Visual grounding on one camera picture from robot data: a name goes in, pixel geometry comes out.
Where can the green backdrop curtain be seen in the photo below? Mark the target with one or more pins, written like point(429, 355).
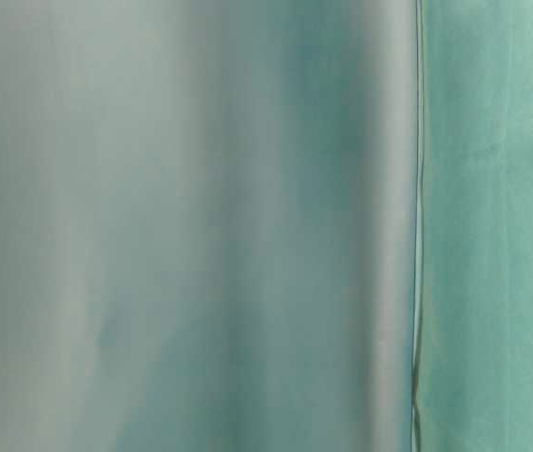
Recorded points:
point(207, 217)

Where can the green table cloth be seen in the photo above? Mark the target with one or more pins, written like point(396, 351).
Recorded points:
point(474, 360)

